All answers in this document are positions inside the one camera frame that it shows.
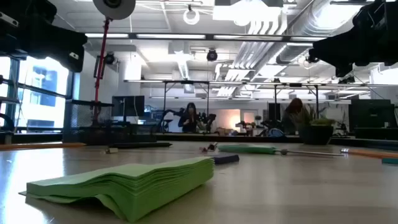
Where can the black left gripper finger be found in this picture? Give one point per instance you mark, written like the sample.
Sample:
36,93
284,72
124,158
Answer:
76,51

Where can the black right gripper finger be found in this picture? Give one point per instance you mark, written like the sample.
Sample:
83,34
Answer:
337,53

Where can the yellow pencil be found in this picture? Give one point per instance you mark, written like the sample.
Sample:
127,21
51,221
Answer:
370,153
37,146

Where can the green sticky note pad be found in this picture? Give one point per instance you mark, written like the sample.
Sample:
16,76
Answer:
124,186

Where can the black mesh desk organizer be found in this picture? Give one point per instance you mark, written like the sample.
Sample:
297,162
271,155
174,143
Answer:
93,137

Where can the red desk lamp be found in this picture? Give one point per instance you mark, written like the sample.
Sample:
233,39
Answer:
113,9

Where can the large black computer monitor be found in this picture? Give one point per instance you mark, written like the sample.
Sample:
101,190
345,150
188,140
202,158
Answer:
373,115

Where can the person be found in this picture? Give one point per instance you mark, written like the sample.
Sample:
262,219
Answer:
189,119
292,115

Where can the potted succulent plant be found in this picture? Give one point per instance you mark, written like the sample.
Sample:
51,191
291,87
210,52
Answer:
315,135

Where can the blue round object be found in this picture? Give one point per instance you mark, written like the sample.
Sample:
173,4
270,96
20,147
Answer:
276,133

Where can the small silver binder clip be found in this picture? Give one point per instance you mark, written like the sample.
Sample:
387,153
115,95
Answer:
112,150

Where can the black pen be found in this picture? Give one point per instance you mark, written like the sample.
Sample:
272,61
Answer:
140,145

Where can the small teal binder clip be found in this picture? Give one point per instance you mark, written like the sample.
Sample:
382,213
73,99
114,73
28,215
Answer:
390,161

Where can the small pink binder clip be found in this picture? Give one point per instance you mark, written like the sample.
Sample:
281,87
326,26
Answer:
206,149

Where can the black aluminium table frame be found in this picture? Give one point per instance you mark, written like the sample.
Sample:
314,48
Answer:
248,138

